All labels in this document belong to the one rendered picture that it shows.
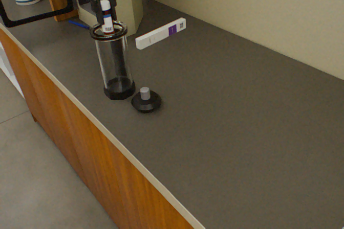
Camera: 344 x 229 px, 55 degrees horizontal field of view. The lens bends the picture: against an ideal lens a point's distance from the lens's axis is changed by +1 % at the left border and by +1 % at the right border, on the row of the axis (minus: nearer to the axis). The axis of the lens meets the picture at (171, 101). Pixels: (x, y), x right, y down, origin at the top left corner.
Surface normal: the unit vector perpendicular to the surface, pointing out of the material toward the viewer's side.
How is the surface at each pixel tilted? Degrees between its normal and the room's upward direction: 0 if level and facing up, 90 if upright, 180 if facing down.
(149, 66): 0
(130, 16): 90
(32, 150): 0
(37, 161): 0
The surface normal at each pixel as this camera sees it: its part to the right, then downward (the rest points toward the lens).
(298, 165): -0.06, -0.79
